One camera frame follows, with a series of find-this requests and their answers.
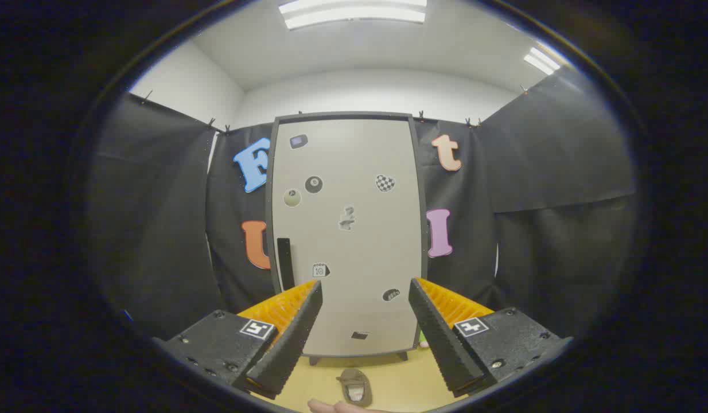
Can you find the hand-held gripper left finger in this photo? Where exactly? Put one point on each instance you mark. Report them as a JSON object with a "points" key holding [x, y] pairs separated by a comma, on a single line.
{"points": [[296, 332]]}

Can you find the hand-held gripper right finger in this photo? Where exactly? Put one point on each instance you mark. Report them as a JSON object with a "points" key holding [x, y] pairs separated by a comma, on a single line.
{"points": [[437, 332]]}

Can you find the brown fuzzy shoe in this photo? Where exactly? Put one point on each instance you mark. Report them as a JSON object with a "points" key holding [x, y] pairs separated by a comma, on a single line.
{"points": [[354, 383]]}

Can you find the grey shoe cabinet door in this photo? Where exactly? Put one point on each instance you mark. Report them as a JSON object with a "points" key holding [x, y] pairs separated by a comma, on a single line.
{"points": [[354, 246]]}

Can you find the grey shoe cabinet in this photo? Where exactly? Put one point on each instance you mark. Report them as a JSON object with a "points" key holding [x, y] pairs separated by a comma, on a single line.
{"points": [[268, 201]]}

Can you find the black backdrop cloth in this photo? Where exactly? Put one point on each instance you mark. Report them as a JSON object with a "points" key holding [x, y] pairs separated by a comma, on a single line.
{"points": [[560, 218]]}

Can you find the small ceiling light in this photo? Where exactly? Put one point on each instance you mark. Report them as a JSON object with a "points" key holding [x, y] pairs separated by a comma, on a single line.
{"points": [[541, 60]]}

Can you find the long ceiling light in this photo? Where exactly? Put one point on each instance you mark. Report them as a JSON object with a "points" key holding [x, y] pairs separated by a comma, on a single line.
{"points": [[354, 12]]}

